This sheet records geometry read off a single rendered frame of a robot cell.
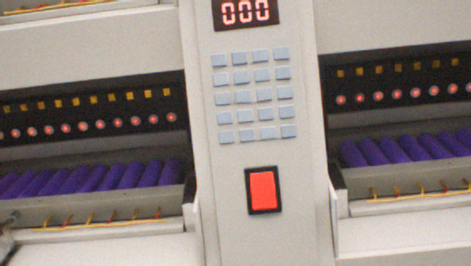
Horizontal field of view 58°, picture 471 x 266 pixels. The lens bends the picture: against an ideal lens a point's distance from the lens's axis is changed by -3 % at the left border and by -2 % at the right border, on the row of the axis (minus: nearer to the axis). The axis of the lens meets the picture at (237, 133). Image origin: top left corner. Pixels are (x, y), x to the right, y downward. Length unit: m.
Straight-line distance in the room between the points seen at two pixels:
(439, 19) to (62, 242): 0.35
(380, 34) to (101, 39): 0.20
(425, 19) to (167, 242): 0.26
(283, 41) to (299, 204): 0.11
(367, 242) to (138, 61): 0.22
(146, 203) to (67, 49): 0.15
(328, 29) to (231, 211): 0.15
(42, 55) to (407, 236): 0.31
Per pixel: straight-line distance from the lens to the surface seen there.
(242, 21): 0.31
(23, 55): 0.36
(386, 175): 0.39
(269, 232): 0.31
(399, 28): 0.34
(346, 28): 0.33
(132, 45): 0.33
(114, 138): 0.50
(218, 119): 0.30
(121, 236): 0.39
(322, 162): 0.31
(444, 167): 0.41
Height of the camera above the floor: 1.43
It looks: 3 degrees down
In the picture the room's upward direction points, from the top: 6 degrees counter-clockwise
